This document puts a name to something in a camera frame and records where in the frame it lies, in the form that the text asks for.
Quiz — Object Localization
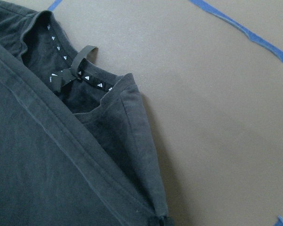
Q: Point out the black printed t-shirt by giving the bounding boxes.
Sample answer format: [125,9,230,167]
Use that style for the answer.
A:
[0,0,174,226]

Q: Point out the blue tape grid lines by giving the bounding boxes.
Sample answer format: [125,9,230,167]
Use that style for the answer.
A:
[49,0,283,226]

